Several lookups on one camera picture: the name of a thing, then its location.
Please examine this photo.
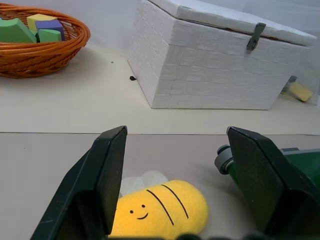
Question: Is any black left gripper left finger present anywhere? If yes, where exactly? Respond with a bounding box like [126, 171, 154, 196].
[30, 125, 128, 240]

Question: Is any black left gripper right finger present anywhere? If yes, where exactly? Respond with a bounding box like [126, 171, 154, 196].
[226, 126, 320, 237]

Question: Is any yellow plush bee toy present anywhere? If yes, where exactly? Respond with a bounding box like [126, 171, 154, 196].
[109, 170, 210, 238]

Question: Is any yellow sponge in clear bag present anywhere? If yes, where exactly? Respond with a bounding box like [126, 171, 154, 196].
[280, 75, 319, 106]

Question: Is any white wooden chest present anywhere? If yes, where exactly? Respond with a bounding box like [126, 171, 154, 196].
[127, 0, 318, 110]

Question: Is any orange wicker basket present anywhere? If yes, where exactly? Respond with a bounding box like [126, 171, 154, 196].
[0, 2, 91, 79]

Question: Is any grey metal chest latch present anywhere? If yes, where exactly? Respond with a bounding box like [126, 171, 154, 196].
[246, 22, 267, 53]

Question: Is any small green foam block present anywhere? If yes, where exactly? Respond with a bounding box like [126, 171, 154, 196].
[37, 28, 63, 43]

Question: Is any purple foam block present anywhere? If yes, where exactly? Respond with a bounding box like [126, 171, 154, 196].
[34, 19, 66, 42]

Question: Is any yellow foam block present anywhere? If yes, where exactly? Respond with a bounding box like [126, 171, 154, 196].
[26, 14, 58, 33]

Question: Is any large green foam block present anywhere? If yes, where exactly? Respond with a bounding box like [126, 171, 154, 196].
[0, 17, 38, 44]

